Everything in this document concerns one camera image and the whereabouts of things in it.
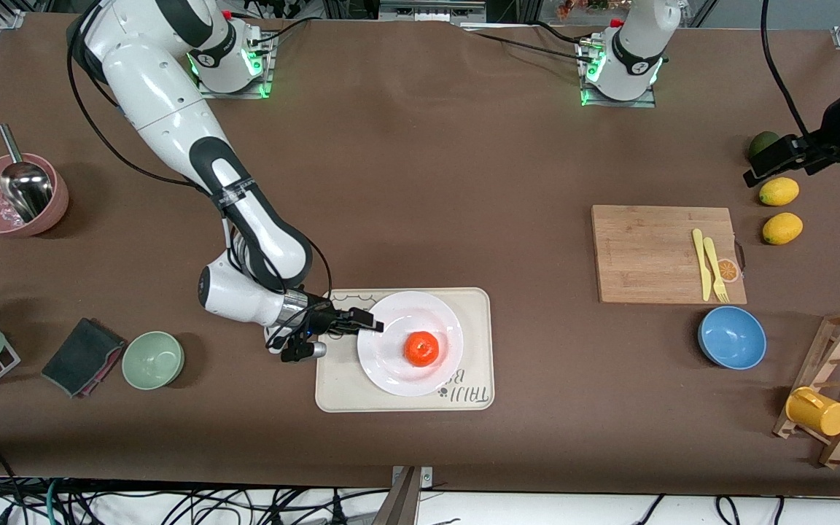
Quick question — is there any white round plate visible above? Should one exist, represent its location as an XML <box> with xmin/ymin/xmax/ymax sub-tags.
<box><xmin>357</xmin><ymin>291</ymin><xmax>464</xmax><ymax>397</ymax></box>

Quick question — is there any orange mandarin fruit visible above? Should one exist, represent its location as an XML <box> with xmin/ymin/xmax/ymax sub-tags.
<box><xmin>404</xmin><ymin>331</ymin><xmax>441</xmax><ymax>367</ymax></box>

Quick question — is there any dark green avocado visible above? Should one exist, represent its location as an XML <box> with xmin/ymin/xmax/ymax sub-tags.
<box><xmin>747</xmin><ymin>131</ymin><xmax>782</xmax><ymax>161</ymax></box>

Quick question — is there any yellow lemon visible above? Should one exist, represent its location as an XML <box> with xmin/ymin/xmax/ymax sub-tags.
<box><xmin>759</xmin><ymin>177</ymin><xmax>801</xmax><ymax>207</ymax></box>
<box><xmin>762</xmin><ymin>212</ymin><xmax>804</xmax><ymax>246</ymax></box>

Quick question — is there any cream bear print tray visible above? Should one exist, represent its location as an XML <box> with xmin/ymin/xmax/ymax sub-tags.
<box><xmin>315</xmin><ymin>287</ymin><xmax>495</xmax><ymax>413</ymax></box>

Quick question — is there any yellow plastic fork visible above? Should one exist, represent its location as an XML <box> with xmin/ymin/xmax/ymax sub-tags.
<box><xmin>703</xmin><ymin>237</ymin><xmax>730</xmax><ymax>303</ymax></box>

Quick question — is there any yellow plastic knife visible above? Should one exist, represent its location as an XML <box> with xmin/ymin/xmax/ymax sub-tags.
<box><xmin>692</xmin><ymin>228</ymin><xmax>713</xmax><ymax>302</ymax></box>

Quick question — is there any wooden cutting board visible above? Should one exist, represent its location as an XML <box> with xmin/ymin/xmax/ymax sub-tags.
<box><xmin>591</xmin><ymin>205</ymin><xmax>748</xmax><ymax>305</ymax></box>

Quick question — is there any pale green bowl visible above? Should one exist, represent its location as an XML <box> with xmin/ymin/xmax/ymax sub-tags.
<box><xmin>122</xmin><ymin>331</ymin><xmax>185</xmax><ymax>391</ymax></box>

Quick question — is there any blue bowl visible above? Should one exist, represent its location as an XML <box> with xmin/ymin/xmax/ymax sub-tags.
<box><xmin>698</xmin><ymin>306</ymin><xmax>768</xmax><ymax>370</ymax></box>

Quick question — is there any wooden cup rack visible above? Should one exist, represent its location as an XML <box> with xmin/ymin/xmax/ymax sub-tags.
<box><xmin>772</xmin><ymin>308</ymin><xmax>840</xmax><ymax>469</ymax></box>

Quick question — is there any dark grey folded cloth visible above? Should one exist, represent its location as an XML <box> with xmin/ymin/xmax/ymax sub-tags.
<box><xmin>41</xmin><ymin>317</ymin><xmax>128</xmax><ymax>399</ymax></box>

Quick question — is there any yellow cup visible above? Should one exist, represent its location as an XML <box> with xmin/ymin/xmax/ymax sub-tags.
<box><xmin>785</xmin><ymin>387</ymin><xmax>840</xmax><ymax>438</ymax></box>

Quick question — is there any metal ladle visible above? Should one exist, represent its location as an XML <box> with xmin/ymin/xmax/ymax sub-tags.
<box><xmin>0</xmin><ymin>124</ymin><xmax>55</xmax><ymax>223</ymax></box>

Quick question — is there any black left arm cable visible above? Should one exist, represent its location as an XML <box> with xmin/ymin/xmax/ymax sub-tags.
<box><xmin>760</xmin><ymin>0</ymin><xmax>818</xmax><ymax>139</ymax></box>

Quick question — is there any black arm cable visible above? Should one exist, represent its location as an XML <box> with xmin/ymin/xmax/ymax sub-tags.
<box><xmin>65</xmin><ymin>18</ymin><xmax>335</xmax><ymax>311</ymax></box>
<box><xmin>760</xmin><ymin>0</ymin><xmax>818</xmax><ymax>139</ymax></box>

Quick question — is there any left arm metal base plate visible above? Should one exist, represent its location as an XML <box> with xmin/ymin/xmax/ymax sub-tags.
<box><xmin>579</xmin><ymin>36</ymin><xmax>658</xmax><ymax>109</ymax></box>

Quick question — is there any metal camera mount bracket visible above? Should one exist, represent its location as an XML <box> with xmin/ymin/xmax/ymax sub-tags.
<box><xmin>380</xmin><ymin>465</ymin><xmax>434</xmax><ymax>525</ymax></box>

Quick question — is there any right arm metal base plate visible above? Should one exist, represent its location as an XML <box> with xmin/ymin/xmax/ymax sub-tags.
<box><xmin>195</xmin><ymin>33</ymin><xmax>275</xmax><ymax>99</ymax></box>

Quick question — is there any black left base cable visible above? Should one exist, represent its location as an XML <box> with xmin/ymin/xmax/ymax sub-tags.
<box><xmin>464</xmin><ymin>20</ymin><xmax>599</xmax><ymax>65</ymax></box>

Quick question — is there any black base cable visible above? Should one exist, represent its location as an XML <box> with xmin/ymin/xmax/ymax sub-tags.
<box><xmin>249</xmin><ymin>16</ymin><xmax>313</xmax><ymax>46</ymax></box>
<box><xmin>464</xmin><ymin>20</ymin><xmax>599</xmax><ymax>65</ymax></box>

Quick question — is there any black right base cable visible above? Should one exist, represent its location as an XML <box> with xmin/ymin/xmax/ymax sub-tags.
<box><xmin>249</xmin><ymin>16</ymin><xmax>313</xmax><ymax>46</ymax></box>

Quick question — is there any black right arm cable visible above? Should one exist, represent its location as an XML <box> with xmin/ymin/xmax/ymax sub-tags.
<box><xmin>65</xmin><ymin>18</ymin><xmax>335</xmax><ymax>311</ymax></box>

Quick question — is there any teal cable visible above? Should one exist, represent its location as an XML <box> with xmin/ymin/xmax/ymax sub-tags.
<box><xmin>42</xmin><ymin>478</ymin><xmax>65</xmax><ymax>525</ymax></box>

